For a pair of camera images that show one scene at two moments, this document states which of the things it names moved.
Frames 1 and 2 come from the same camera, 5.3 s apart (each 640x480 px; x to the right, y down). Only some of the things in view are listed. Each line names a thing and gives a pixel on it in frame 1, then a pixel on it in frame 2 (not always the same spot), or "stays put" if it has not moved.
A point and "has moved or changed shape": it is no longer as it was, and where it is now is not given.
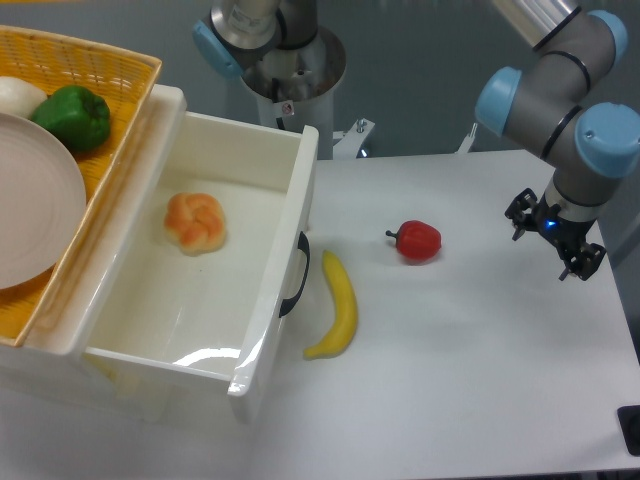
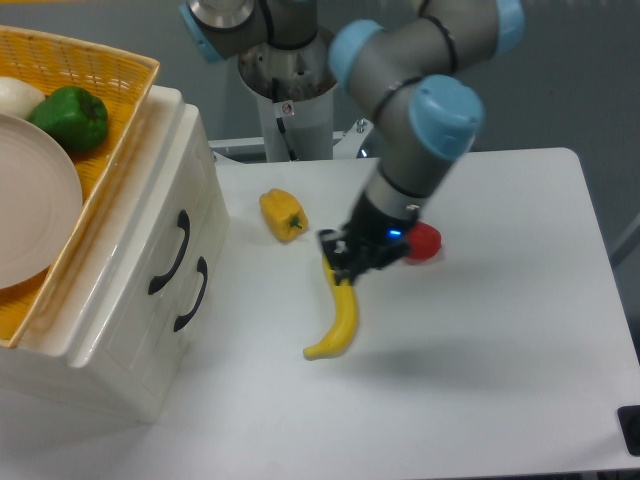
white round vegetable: x=18 y=98 stays put
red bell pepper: x=417 y=241 stays put
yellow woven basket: x=55 y=61 stays put
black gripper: x=564 y=232 → x=373 y=239
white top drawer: x=206 y=276 has moved or changed shape
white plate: x=42 y=200 stays put
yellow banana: x=347 y=306 stays put
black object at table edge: x=629 y=421 stays put
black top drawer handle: x=303 y=245 → x=183 y=221
